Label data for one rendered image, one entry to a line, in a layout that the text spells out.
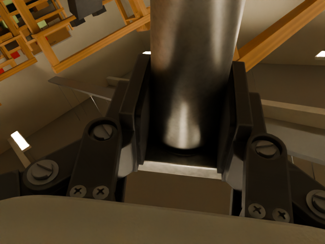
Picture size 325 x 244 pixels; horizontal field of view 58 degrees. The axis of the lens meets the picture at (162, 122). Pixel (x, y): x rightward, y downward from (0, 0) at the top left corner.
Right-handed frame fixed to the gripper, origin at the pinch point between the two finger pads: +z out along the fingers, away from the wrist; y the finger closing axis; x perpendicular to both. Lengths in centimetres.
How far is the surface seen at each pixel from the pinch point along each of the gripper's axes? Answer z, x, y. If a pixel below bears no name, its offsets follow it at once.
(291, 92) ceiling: 494, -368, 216
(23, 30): 748, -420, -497
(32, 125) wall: 637, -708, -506
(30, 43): 732, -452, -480
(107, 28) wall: 974, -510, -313
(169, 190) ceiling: 264, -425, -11
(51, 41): 826, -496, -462
